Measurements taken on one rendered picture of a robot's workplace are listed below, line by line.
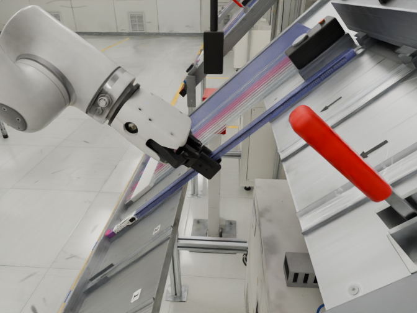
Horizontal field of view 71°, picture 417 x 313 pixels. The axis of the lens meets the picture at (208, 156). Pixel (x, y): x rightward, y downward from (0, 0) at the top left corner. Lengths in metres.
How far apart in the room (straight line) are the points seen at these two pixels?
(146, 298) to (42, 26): 0.35
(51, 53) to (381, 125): 0.37
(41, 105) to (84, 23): 9.46
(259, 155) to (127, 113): 1.41
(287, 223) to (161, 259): 0.47
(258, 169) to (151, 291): 1.51
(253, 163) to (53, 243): 1.17
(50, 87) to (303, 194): 0.31
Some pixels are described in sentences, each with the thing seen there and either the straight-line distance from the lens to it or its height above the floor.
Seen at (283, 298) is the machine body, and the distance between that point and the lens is 0.64.
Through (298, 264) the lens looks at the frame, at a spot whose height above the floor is 0.66.
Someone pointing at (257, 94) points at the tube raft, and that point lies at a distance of 0.53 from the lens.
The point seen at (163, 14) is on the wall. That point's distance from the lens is 9.10.
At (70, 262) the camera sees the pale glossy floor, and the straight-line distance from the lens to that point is 1.64.
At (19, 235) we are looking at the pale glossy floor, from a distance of 1.91.
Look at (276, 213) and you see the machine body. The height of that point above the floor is 0.62.
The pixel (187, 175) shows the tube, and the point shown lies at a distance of 0.48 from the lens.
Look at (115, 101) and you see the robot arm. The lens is 0.42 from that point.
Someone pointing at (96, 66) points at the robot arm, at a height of 1.05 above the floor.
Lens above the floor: 1.14
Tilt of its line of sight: 29 degrees down
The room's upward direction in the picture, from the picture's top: straight up
